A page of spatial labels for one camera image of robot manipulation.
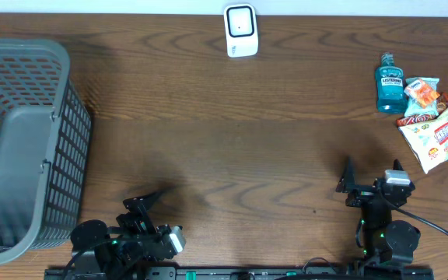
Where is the yellow snack bag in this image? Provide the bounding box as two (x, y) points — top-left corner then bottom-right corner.
(398, 107), (448, 174)

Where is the teal wet wipes pack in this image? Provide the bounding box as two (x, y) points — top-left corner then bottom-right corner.
(404, 77), (439, 117)

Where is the blue mouthwash bottle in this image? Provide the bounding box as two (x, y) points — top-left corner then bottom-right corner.
(375, 52), (408, 114)

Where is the small orange snack packet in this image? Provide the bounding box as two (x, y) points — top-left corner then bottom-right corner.
(404, 78), (439, 108)

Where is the red Top chocolate bar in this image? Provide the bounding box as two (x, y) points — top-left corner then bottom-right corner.
(396, 93), (448, 127)

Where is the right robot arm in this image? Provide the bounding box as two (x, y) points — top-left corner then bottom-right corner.
(336, 160), (421, 266)

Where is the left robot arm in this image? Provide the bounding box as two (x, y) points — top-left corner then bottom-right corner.
(61, 191), (186, 279)

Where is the white barcode scanner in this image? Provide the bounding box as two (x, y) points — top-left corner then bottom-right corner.
(223, 4), (259, 58)

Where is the grey plastic basket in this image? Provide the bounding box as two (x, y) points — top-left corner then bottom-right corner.
(0, 39), (92, 264)

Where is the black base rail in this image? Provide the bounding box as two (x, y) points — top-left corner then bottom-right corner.
(44, 265), (435, 280)

